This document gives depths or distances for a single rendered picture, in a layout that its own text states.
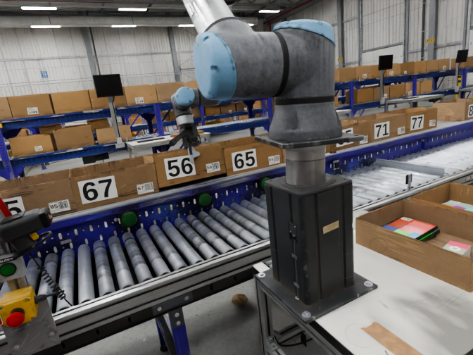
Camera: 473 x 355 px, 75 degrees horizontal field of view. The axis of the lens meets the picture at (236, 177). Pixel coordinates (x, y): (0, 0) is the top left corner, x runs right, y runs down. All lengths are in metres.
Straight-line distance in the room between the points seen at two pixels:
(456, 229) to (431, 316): 0.47
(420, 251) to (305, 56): 0.67
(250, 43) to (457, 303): 0.82
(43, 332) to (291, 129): 0.92
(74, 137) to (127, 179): 4.28
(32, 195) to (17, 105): 4.60
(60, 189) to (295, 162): 1.13
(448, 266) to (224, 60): 0.81
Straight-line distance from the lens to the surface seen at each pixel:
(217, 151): 1.74
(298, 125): 0.77
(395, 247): 1.14
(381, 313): 0.94
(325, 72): 0.80
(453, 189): 1.67
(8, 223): 0.97
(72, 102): 6.11
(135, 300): 1.15
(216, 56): 0.69
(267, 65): 0.72
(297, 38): 0.79
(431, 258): 1.09
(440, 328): 0.93
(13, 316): 1.02
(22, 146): 5.94
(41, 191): 1.62
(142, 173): 1.62
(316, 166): 0.83
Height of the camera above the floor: 1.32
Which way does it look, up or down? 15 degrees down
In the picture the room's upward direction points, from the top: 7 degrees counter-clockwise
